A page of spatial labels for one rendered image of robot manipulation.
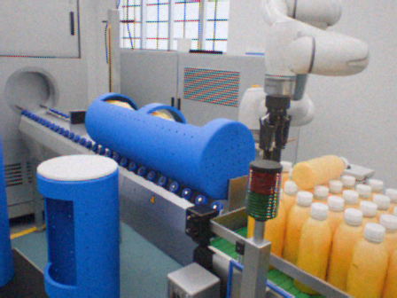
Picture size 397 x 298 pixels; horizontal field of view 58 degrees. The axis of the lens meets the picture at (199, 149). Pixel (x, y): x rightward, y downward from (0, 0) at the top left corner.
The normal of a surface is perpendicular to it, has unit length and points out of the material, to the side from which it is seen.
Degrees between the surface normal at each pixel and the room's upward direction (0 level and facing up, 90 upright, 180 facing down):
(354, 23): 90
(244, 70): 90
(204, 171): 90
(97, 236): 90
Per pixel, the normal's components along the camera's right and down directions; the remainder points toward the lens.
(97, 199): 0.68, 0.22
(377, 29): -0.66, 0.16
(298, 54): -0.04, 0.30
